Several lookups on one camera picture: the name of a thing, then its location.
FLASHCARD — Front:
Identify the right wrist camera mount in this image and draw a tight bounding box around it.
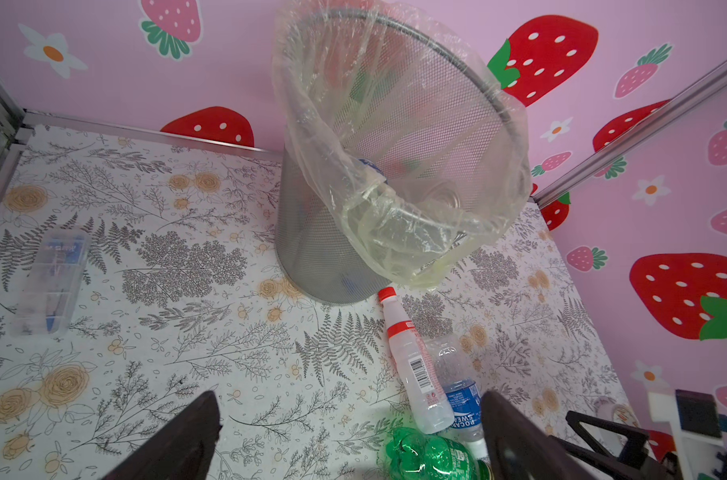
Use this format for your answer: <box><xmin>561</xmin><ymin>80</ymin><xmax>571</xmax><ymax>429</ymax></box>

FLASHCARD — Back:
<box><xmin>649</xmin><ymin>386</ymin><xmax>727</xmax><ymax>479</ymax></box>

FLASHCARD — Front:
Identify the clear plastic pill box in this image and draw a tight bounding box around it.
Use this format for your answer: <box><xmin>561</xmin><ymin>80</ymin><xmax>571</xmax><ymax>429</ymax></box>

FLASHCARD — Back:
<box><xmin>9</xmin><ymin>229</ymin><xmax>91</xmax><ymax>337</ymax></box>

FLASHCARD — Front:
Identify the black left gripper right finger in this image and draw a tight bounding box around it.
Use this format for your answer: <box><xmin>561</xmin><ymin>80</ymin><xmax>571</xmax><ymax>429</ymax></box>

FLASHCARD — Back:
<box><xmin>481</xmin><ymin>391</ymin><xmax>593</xmax><ymax>480</ymax></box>

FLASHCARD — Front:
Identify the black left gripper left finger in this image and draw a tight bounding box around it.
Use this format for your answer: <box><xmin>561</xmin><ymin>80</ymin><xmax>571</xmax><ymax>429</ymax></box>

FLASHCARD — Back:
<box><xmin>104</xmin><ymin>391</ymin><xmax>221</xmax><ymax>480</ymax></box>

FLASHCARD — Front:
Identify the clear green bin liner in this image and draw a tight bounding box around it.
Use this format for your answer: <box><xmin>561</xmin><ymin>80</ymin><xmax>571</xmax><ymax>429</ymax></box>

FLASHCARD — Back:
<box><xmin>270</xmin><ymin>0</ymin><xmax>533</xmax><ymax>289</ymax></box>

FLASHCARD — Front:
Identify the aluminium frame post right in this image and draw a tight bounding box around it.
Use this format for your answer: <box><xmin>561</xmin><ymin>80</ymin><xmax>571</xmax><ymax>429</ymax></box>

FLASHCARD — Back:
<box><xmin>531</xmin><ymin>60</ymin><xmax>727</xmax><ymax>207</ymax></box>

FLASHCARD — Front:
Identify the clear tape roll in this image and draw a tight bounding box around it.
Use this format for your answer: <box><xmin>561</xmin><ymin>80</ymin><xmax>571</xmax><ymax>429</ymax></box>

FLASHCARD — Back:
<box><xmin>595</xmin><ymin>397</ymin><xmax>641</xmax><ymax>428</ymax></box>

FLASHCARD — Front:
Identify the green Sprite bottle yellow cap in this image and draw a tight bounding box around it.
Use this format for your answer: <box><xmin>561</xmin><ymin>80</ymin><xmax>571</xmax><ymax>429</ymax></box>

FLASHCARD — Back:
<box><xmin>385</xmin><ymin>427</ymin><xmax>493</xmax><ymax>480</ymax></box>

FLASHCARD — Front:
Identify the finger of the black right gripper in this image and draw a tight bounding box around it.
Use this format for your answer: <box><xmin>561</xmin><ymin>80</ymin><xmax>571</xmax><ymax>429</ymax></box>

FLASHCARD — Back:
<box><xmin>551</xmin><ymin>411</ymin><xmax>657</xmax><ymax>479</ymax></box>

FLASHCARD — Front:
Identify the silver mesh waste bin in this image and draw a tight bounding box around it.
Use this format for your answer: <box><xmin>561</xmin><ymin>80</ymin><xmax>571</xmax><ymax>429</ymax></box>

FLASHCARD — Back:
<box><xmin>274</xmin><ymin>5</ymin><xmax>529</xmax><ymax>306</ymax></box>

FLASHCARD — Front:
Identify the white bottle red cap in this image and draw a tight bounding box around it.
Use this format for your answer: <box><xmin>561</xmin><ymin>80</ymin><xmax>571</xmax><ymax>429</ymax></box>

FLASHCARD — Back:
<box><xmin>379</xmin><ymin>287</ymin><xmax>453</xmax><ymax>434</ymax></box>

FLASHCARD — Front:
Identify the Pocari Sweat bottle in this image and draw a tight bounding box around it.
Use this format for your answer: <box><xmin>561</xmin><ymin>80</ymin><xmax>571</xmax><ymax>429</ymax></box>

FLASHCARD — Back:
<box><xmin>427</xmin><ymin>335</ymin><xmax>489</xmax><ymax>460</ymax></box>

